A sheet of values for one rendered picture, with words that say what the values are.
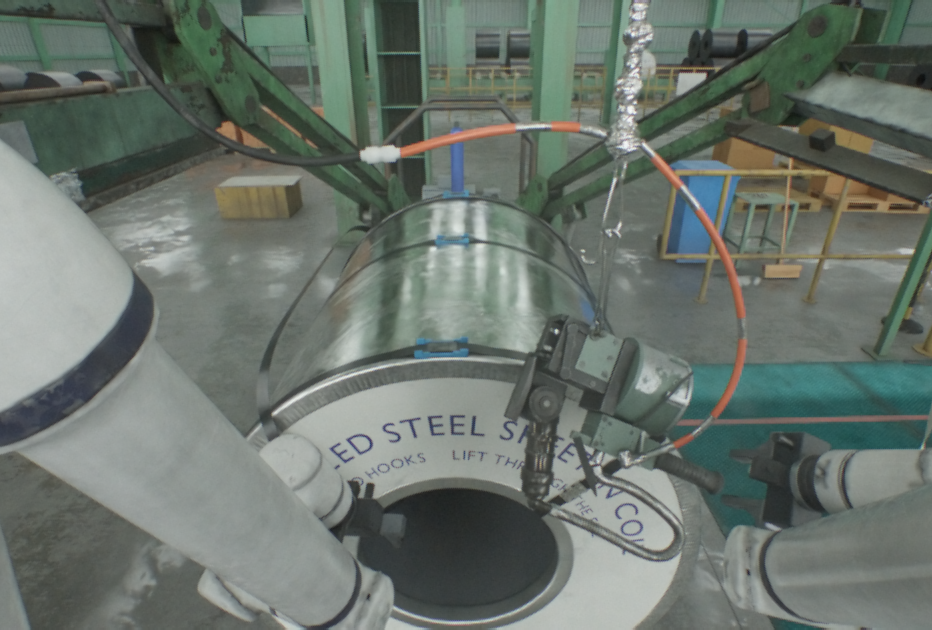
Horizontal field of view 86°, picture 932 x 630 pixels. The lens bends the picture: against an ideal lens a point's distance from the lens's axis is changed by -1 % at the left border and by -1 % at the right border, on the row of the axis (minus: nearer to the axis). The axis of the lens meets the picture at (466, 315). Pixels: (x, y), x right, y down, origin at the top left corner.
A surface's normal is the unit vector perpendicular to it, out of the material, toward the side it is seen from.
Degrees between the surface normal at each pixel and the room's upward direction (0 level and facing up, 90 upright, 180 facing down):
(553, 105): 90
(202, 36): 90
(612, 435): 58
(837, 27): 90
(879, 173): 34
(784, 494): 65
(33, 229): 71
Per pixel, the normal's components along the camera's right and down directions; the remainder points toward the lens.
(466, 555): -0.09, -0.89
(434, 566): 0.29, -0.85
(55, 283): 0.94, -0.02
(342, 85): 0.00, 0.46
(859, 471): -0.87, -0.47
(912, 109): -0.76, -0.49
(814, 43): -0.93, 0.18
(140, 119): 1.00, 0.00
